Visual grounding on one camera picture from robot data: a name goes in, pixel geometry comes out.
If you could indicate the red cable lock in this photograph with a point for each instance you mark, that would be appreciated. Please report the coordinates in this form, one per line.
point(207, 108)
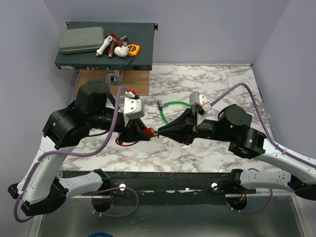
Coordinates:
point(147, 131)

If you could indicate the yellow tape measure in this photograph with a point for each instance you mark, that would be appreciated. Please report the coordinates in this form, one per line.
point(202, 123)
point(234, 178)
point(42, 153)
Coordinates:
point(133, 50)

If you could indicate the white pipe fitting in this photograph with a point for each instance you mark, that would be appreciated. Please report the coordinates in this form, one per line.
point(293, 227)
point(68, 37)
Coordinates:
point(107, 41)

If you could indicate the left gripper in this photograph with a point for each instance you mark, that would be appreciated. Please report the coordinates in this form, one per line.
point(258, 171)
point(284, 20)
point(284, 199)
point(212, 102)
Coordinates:
point(133, 132)

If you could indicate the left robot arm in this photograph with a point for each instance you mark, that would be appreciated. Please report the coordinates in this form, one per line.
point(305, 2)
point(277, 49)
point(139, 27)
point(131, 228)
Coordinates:
point(41, 191)

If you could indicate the grey plastic case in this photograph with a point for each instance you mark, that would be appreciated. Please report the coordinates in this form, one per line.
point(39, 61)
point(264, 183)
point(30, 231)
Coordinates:
point(81, 40)

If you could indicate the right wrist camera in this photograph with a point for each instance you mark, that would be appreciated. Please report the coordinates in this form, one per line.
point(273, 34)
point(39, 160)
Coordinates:
point(199, 103)

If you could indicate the brown pipe fitting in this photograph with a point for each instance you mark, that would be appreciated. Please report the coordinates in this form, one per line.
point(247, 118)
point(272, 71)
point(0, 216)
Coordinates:
point(116, 42)

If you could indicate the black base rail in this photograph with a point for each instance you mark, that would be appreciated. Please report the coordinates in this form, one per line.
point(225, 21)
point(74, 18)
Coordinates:
point(171, 188)

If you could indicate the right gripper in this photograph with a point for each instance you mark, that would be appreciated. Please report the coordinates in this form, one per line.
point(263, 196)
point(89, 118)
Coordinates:
point(182, 129)

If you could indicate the grey metal bracket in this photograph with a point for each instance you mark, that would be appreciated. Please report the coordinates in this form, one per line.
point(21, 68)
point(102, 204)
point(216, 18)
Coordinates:
point(114, 77)

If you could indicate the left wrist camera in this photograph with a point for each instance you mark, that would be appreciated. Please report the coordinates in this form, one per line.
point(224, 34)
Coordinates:
point(133, 108)

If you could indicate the wooden board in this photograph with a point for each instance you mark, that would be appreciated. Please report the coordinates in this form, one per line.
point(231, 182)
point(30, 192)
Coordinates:
point(139, 81)

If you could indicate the white elbow fitting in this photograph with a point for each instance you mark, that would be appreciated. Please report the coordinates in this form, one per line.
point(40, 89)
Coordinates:
point(121, 51)

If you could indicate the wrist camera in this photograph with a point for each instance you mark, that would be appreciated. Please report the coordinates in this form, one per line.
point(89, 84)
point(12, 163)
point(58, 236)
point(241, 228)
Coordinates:
point(133, 108)
point(199, 103)

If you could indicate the green cable lock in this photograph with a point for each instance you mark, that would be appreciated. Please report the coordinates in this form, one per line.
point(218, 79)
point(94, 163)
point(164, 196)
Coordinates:
point(170, 106)

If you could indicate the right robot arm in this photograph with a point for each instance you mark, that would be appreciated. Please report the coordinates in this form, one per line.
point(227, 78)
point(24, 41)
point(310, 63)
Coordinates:
point(234, 126)

